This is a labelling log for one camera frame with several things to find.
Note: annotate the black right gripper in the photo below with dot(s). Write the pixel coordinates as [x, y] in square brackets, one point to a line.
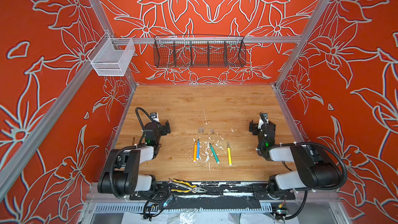
[255, 127]

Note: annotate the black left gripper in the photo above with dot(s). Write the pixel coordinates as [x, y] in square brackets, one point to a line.
[165, 127]

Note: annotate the yellow pen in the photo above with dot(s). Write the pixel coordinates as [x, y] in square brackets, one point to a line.
[229, 154]

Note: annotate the blue pen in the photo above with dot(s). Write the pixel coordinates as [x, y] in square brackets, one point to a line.
[198, 150]

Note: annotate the green pen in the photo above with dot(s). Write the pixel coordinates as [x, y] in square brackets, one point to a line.
[214, 153]

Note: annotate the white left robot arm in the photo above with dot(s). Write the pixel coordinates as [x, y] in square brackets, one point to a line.
[120, 175]

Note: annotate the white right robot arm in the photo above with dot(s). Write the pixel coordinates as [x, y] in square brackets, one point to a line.
[317, 167]

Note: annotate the orange pen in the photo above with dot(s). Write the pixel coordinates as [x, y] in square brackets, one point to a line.
[195, 150]

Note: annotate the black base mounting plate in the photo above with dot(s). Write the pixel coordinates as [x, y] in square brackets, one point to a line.
[250, 189]

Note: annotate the white mesh basket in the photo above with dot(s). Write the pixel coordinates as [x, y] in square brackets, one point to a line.
[112, 56]

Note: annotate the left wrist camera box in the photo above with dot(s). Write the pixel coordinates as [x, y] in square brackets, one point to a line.
[154, 117]

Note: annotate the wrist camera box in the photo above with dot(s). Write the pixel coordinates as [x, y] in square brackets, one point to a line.
[154, 117]
[263, 119]

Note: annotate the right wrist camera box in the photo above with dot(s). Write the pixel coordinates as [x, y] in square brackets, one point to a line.
[263, 119]

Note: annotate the yellow handled pliers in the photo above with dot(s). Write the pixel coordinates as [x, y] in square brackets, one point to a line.
[181, 186]

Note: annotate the black wire basket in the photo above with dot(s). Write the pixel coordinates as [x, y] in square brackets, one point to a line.
[199, 51]

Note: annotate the white slotted cable duct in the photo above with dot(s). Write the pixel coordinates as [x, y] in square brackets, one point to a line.
[138, 207]

